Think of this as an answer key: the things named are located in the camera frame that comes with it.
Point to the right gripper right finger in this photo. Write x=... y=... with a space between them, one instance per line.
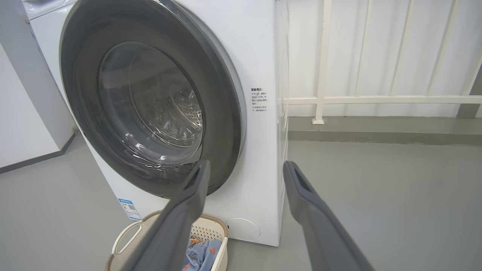
x=324 y=233

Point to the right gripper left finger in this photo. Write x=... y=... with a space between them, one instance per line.
x=169 y=233

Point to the blue cartoon print garment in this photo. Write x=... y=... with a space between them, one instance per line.
x=203 y=258

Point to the dark round washing machine door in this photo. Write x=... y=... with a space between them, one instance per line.
x=90 y=94

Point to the cream perforated laundry basket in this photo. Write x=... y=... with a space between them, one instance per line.
x=130 y=229

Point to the white front-load washing machine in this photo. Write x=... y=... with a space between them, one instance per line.
x=260 y=158

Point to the blue energy label sticker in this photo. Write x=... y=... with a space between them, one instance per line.
x=130 y=209

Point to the round white filter cover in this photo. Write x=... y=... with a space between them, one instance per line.
x=243 y=229

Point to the perforated steel drum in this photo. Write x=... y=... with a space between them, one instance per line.
x=186 y=113

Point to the black text notice sticker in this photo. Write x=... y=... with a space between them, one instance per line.
x=259 y=99

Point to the white metal railing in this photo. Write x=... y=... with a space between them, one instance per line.
x=321 y=75

